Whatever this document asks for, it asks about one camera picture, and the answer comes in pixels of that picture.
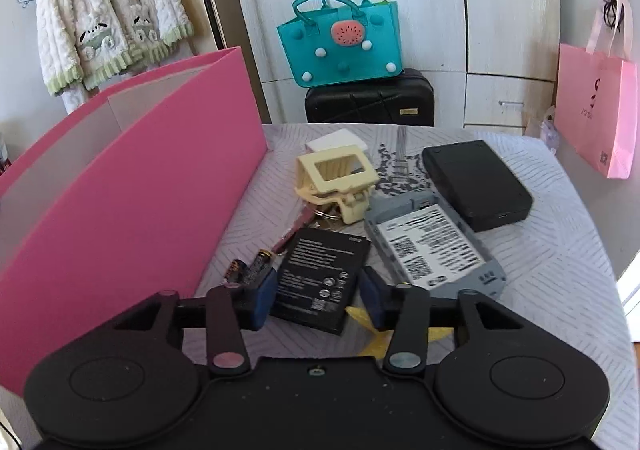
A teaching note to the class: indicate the pink cardboard box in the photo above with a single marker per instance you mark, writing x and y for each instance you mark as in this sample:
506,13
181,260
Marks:
125,230

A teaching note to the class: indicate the white fluffy pajama jacket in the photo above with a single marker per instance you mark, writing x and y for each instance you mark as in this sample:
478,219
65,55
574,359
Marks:
100,5

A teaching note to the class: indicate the grey router shell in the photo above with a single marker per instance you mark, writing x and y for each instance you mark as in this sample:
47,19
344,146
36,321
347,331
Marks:
430,240

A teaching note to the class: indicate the pink paper shopping bag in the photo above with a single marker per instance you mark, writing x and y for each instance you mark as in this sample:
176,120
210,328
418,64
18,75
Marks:
595,110

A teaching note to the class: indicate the black power bank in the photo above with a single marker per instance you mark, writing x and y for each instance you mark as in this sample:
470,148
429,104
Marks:
475,185

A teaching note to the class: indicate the white wardrobe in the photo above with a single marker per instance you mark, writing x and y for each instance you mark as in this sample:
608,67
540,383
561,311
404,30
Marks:
425,5

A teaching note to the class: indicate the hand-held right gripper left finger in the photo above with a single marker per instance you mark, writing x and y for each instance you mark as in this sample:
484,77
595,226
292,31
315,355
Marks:
265,295

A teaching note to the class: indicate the black battery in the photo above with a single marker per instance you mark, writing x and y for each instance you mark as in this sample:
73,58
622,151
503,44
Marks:
320,275

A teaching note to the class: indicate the cat print tablecloth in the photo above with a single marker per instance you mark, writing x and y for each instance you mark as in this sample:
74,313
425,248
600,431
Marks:
550,255

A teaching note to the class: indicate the bunch of keys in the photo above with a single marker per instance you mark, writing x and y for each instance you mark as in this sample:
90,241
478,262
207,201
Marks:
292,232

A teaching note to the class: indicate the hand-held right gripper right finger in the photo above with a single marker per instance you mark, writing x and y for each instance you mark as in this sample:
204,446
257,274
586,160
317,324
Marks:
372,300

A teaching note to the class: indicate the cream hair claw clip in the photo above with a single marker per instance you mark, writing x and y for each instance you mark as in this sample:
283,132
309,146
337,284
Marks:
352,207

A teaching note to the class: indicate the teal felt handbag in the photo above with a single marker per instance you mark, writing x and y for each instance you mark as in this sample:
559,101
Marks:
320,37

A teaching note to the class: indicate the clear plastic bag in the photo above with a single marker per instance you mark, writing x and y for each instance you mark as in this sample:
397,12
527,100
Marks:
542,127

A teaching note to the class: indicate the black suitcase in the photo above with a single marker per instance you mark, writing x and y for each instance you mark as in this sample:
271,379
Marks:
370,105

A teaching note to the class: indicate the yellow starfish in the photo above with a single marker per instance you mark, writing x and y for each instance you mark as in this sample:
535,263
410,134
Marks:
372,342

